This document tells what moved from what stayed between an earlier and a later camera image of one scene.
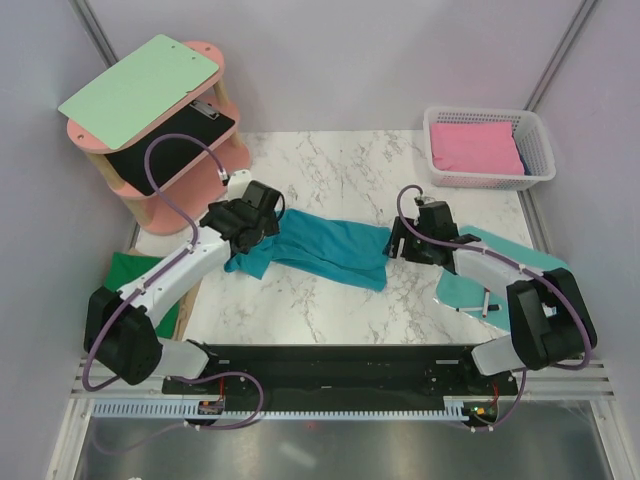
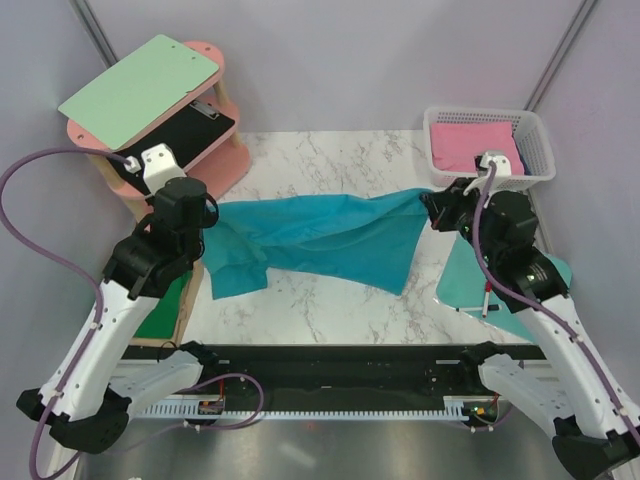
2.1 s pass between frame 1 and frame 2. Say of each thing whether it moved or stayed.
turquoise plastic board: stayed
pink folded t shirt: stayed
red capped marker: stayed
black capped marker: stayed
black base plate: stayed
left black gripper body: moved
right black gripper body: moved
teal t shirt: moved
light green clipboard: stayed
